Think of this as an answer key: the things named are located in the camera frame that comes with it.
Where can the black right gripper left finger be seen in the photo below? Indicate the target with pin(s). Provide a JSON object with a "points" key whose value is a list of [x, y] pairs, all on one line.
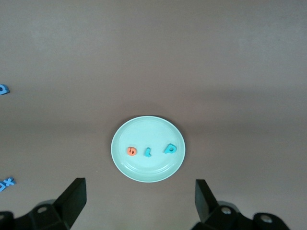
{"points": [[48, 215]]}

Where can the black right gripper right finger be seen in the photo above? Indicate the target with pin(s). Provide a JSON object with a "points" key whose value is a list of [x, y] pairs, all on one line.
{"points": [[227, 218]]}

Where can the teal foam letter p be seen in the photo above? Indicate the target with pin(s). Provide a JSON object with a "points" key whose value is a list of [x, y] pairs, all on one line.
{"points": [[170, 149]]}

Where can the teal foam letter l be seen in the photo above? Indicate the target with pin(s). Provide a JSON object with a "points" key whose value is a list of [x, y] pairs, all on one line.
{"points": [[147, 153]]}

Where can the orange foam number six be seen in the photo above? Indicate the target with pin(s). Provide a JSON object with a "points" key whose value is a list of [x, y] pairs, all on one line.
{"points": [[131, 151]]}

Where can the blue foam letter x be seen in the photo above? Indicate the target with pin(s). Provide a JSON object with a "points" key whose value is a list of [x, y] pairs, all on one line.
{"points": [[9, 182]]}

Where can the pale green plate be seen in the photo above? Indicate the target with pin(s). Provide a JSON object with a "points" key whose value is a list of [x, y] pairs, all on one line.
{"points": [[148, 131]]}

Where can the blue foam number six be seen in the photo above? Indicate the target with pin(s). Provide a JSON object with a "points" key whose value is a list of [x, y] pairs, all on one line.
{"points": [[4, 90]]}

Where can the brown table cover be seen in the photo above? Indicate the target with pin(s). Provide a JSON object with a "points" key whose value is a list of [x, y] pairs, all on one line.
{"points": [[153, 60]]}

